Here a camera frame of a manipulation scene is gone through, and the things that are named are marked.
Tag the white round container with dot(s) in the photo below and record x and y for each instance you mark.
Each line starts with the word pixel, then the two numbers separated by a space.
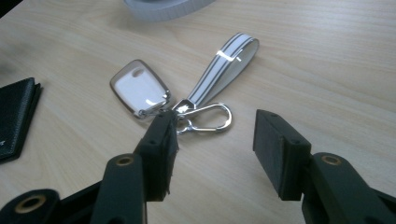
pixel 165 8

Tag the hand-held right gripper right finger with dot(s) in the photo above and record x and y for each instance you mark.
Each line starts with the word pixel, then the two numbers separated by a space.
pixel 281 155

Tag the black leather wallet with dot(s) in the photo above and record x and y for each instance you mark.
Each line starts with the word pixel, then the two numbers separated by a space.
pixel 14 118

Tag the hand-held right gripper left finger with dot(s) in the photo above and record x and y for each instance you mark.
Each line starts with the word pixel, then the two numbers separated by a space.
pixel 157 155

